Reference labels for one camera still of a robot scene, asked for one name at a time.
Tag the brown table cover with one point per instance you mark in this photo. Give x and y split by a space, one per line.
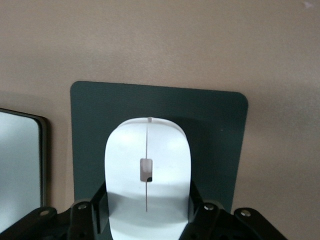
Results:
160 37

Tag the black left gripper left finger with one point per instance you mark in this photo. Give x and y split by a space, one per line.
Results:
82 217

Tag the silver laptop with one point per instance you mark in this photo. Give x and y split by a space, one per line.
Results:
20 155

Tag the black mouse pad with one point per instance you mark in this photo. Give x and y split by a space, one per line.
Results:
212 120

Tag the white computer mouse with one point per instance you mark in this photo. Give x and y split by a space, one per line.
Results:
170 162

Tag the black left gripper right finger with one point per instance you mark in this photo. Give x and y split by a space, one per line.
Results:
212 222

